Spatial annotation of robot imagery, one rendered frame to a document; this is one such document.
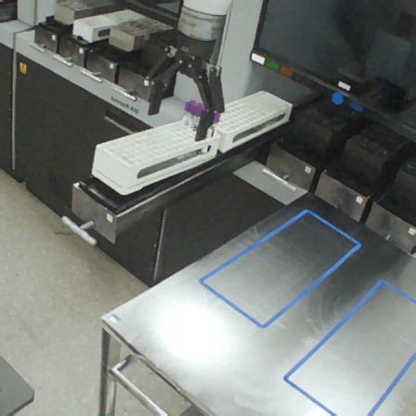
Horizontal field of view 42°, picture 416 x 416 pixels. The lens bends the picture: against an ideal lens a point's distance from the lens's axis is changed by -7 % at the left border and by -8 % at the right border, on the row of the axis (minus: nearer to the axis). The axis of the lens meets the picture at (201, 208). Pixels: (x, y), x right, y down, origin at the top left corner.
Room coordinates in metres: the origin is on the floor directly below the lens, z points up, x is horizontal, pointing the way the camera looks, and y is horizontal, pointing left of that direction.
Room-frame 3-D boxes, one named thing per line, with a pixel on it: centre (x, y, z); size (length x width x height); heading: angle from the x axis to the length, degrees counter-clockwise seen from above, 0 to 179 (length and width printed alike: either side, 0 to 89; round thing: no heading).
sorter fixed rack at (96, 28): (1.87, 0.43, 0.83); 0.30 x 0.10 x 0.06; 147
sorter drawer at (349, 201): (1.44, -0.50, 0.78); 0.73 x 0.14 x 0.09; 147
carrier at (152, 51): (1.62, 0.23, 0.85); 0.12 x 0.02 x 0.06; 57
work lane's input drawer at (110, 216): (1.17, 0.04, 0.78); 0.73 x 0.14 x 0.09; 147
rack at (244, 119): (1.33, -0.06, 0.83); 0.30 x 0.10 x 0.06; 147
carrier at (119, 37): (1.71, 0.35, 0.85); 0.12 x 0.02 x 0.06; 58
